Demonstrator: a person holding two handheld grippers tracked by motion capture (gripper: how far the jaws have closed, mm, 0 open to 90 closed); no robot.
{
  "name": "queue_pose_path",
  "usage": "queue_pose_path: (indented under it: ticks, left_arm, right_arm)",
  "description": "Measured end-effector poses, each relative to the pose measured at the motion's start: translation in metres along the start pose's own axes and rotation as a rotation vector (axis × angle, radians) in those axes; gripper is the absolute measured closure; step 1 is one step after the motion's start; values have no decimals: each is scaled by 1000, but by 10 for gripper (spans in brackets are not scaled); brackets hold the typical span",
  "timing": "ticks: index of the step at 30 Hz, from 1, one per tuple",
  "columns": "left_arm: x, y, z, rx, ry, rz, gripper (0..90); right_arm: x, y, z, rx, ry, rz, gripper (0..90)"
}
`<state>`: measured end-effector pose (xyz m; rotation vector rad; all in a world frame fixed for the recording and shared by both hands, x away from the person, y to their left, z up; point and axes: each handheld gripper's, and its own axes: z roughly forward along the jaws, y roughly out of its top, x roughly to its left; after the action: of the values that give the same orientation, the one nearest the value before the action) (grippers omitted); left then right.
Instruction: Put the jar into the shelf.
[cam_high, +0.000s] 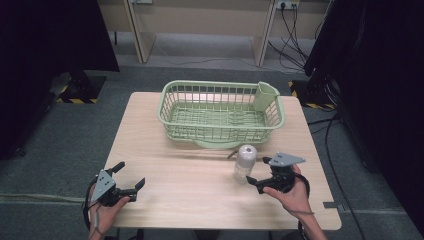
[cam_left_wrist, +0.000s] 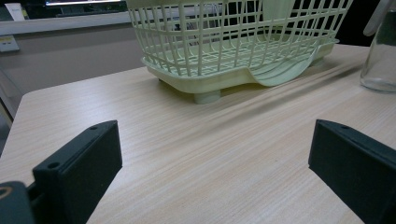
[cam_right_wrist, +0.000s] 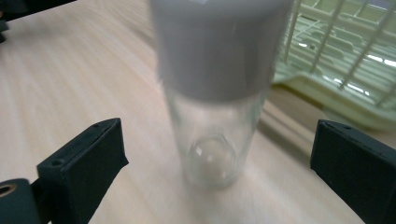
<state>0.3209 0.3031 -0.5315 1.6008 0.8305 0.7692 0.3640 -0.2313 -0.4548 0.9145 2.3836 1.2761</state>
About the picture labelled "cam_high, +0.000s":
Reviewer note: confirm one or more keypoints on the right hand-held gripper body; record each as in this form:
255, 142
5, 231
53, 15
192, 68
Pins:
283, 170

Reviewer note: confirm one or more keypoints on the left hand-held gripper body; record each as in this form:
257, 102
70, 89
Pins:
103, 185

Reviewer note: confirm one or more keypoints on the clear bottle with grey cap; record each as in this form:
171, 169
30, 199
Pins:
246, 160

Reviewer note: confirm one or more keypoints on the light green plastic basket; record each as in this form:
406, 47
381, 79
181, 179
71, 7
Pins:
220, 138

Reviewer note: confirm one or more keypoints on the person's right hand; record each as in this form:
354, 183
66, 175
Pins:
293, 200

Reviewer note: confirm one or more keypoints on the person's left hand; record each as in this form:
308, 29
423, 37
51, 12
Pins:
108, 216

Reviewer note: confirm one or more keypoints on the grey tape strip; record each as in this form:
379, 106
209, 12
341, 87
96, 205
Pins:
333, 205

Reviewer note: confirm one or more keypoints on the light green cutlery holder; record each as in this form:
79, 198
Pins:
264, 97

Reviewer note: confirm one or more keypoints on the black stand base striped tape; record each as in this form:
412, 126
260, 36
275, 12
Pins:
83, 88
310, 95

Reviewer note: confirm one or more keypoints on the beige wooden desk leg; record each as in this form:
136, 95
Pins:
141, 36
263, 40

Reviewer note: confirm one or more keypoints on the black curtain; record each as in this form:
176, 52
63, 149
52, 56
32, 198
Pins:
383, 83
40, 50

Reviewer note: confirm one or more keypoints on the white wall power outlet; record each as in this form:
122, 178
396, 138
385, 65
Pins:
287, 4

